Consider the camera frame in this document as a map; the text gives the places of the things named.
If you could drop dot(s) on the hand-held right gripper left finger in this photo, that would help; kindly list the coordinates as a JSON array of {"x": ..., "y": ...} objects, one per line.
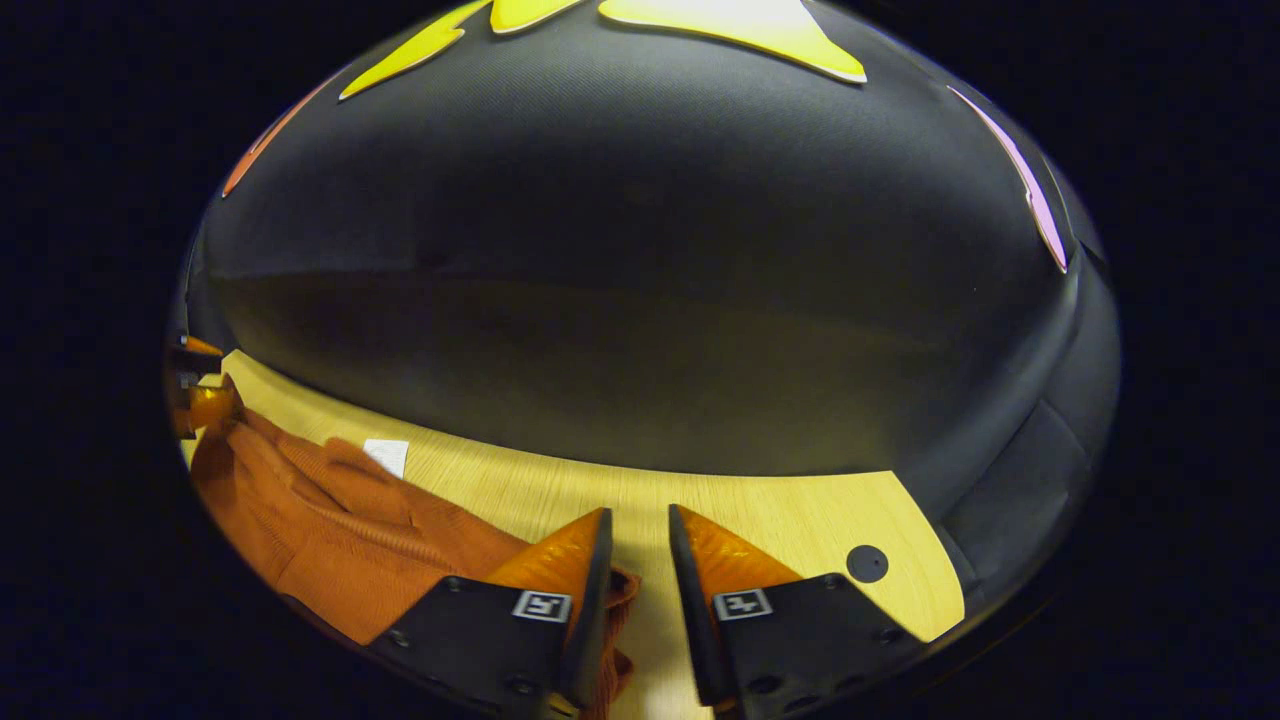
[{"x": 592, "y": 600}]

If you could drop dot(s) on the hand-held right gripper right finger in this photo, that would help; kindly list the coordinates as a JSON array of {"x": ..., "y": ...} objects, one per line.
[{"x": 690, "y": 610}]

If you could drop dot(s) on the black backdrop cloth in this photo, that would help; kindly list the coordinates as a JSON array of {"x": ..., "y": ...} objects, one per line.
[{"x": 650, "y": 250}]

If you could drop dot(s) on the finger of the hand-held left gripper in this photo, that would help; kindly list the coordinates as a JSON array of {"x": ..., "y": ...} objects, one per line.
[
  {"x": 200, "y": 346},
  {"x": 212, "y": 407}
]

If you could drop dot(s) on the orange knit garment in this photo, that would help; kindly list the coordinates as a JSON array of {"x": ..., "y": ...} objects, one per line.
[{"x": 330, "y": 540}]

